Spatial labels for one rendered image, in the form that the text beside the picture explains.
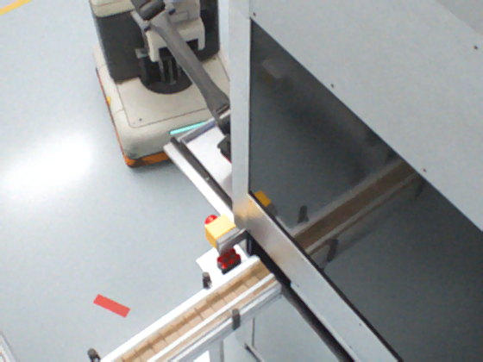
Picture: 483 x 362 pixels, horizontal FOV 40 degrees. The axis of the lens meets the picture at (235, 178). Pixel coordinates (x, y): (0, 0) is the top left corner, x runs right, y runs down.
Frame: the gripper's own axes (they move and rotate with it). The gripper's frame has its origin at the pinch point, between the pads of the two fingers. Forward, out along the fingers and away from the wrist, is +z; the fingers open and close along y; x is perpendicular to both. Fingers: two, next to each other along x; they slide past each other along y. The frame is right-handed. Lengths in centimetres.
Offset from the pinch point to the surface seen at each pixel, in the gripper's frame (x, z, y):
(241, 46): -19, -79, 20
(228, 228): -23.4, -10.1, 16.7
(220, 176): -4.5, 4.3, -3.2
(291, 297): -23.1, 5.7, 38.8
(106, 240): -21, 91, -62
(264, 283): -27.7, -2.6, 32.3
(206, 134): 5.1, 4.0, -17.2
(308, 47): -23, -92, 37
